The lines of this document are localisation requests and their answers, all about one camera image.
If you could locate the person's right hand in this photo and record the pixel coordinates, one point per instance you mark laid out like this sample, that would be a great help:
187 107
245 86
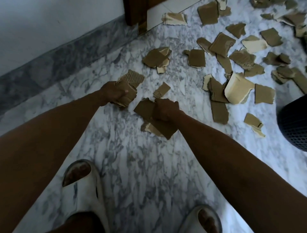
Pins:
166 109

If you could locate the person's left hand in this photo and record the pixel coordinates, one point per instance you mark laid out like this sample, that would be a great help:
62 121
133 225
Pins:
111 92

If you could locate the torn brown paper handful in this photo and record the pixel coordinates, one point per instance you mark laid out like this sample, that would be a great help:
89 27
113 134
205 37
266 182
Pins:
144 109
132 79

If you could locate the brown paper pieces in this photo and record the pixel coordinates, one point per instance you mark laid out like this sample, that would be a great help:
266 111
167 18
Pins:
239 90

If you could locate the black bin with liner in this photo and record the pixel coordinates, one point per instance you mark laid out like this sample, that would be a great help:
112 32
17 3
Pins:
295 124

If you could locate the person's right forearm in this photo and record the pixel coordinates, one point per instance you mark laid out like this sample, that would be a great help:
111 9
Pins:
239 172

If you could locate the person's left forearm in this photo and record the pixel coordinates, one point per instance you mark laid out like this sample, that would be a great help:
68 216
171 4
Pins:
40 156

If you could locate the person's left white sandal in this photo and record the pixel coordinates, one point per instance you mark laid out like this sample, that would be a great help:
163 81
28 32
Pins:
81 192

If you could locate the person's white sandal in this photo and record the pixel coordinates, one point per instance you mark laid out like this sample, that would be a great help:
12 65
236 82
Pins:
192 223
81 192

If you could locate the person's right white sandal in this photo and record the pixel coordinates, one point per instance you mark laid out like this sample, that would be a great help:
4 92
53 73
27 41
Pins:
192 223

